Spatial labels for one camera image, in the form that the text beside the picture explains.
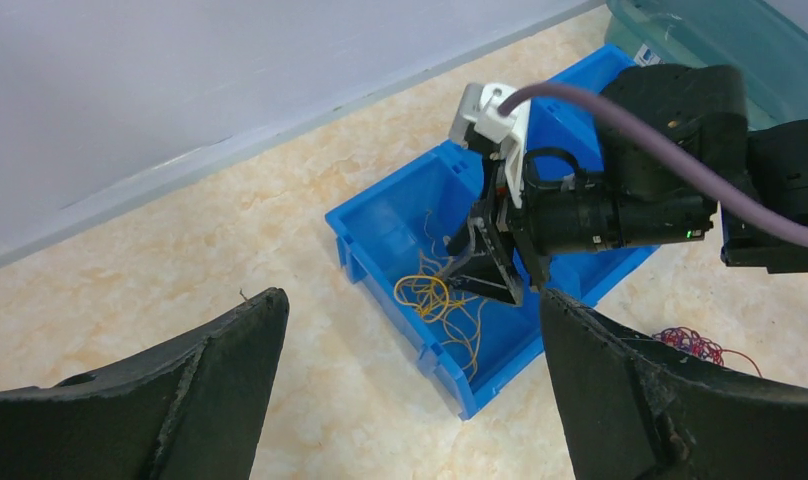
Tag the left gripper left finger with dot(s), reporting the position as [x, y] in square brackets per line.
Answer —
[192, 407]

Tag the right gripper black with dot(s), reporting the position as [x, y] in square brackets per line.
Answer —
[566, 210]

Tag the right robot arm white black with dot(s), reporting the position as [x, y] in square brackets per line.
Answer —
[676, 149]

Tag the teal translucent plastic tray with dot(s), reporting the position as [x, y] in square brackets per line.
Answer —
[769, 50]

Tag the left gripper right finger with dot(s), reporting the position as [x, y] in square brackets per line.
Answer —
[634, 408]

